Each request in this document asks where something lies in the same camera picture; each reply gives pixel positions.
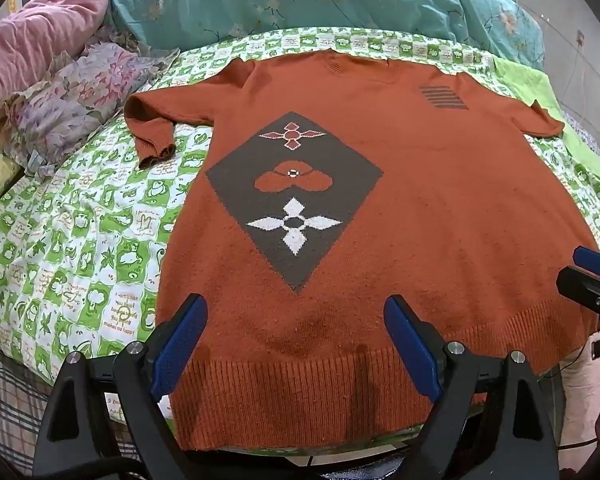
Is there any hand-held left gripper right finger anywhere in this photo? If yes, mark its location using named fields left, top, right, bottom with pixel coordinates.
left=384, top=294, right=561, bottom=480

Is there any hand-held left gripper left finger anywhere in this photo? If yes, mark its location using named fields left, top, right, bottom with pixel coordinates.
left=32, top=292, right=209, bottom=480

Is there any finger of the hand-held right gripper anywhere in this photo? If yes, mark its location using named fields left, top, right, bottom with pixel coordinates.
left=573, top=246, right=600, bottom=281
left=556, top=266, right=600, bottom=328

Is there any orange knit sweater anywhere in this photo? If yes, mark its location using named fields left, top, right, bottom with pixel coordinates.
left=124, top=52, right=600, bottom=452

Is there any green checkered bedsheet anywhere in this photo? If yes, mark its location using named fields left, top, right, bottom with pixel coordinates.
left=0, top=25, right=600, bottom=461

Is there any plaid cloth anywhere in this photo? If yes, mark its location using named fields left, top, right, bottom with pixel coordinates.
left=0, top=345, right=141, bottom=461

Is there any light green cloth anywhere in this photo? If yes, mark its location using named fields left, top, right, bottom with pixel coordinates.
left=492, top=55, right=600, bottom=186

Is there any purple floral ruffled pillow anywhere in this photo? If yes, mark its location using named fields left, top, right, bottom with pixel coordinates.
left=0, top=30, right=181, bottom=178

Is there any pink quilt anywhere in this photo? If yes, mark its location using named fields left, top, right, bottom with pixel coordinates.
left=0, top=0, right=116, bottom=111

